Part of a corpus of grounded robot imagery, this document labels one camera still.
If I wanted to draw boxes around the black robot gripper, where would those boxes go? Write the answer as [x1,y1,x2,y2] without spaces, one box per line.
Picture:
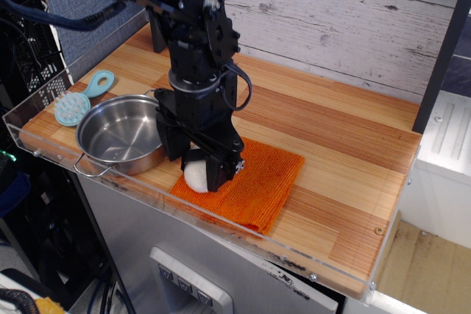
[154,71,244,192]

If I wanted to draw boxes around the white plush egg black band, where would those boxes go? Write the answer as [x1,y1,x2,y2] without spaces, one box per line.
[182,145,208,193]

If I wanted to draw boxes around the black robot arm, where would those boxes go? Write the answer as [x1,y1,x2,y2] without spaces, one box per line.
[116,0,244,192]

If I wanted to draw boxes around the orange folded towel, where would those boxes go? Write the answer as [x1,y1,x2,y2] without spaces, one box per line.
[170,138,305,235]

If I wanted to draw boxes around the silver metal pot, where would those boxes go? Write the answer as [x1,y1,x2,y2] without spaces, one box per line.
[73,93,166,178]

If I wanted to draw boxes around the stainless steel dispenser cabinet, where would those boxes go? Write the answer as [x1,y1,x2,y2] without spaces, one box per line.
[78,176,344,313]

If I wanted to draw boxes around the light blue scrub brush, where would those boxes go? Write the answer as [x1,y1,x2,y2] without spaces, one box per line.
[54,70,115,126]

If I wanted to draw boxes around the clear acrylic table guard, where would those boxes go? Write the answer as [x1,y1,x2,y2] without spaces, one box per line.
[1,67,422,306]

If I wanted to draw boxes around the black plastic crate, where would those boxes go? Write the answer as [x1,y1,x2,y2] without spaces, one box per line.
[1,8,64,107]

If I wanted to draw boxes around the yellow object bottom left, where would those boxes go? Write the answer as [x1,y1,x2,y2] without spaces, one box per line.
[34,297,67,314]

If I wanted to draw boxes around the white side cabinet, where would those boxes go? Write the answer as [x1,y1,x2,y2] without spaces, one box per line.
[398,91,470,248]

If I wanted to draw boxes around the dark grey right post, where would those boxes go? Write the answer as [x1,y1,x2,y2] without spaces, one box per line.
[412,0,470,134]

